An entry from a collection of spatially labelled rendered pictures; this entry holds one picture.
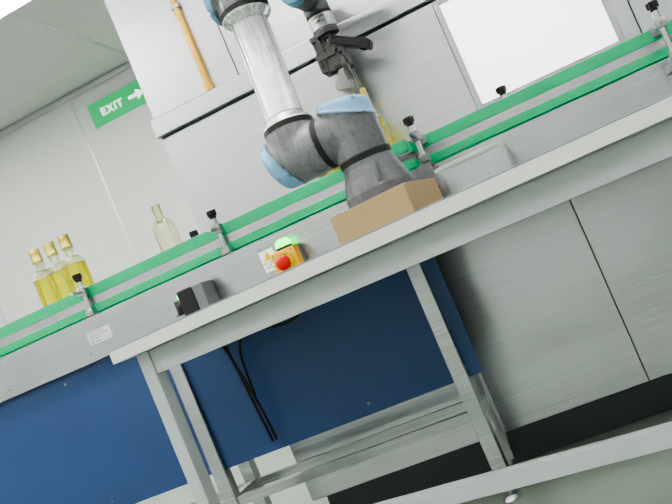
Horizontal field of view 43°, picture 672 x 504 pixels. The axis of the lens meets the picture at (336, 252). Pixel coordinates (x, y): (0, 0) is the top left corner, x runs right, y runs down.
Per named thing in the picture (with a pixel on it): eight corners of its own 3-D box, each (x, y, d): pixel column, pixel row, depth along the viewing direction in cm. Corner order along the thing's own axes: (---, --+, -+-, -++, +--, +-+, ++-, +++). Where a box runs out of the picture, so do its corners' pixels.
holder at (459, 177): (522, 178, 221) (510, 151, 222) (516, 175, 195) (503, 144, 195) (461, 205, 226) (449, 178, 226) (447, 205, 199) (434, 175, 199)
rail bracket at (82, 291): (101, 313, 247) (84, 271, 247) (87, 317, 239) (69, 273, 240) (90, 318, 248) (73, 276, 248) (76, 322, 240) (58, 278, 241)
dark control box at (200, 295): (223, 307, 235) (212, 278, 235) (212, 310, 227) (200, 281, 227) (198, 318, 237) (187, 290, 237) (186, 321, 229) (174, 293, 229)
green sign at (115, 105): (154, 100, 590) (144, 74, 591) (154, 100, 589) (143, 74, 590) (96, 131, 603) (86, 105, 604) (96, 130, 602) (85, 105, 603)
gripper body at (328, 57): (330, 80, 243) (313, 42, 244) (357, 66, 241) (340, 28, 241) (323, 76, 236) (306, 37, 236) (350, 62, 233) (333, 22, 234)
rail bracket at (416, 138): (437, 161, 228) (419, 118, 229) (427, 158, 212) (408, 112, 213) (427, 165, 229) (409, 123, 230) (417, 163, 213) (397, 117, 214)
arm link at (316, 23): (335, 14, 241) (327, 7, 234) (341, 28, 241) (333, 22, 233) (312, 26, 243) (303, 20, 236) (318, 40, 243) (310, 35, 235)
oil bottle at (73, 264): (108, 315, 264) (74, 231, 266) (99, 317, 259) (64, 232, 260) (93, 321, 266) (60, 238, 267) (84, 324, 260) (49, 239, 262)
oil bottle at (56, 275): (93, 321, 266) (60, 239, 267) (83, 324, 260) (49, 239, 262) (79, 328, 267) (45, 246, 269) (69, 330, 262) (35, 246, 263)
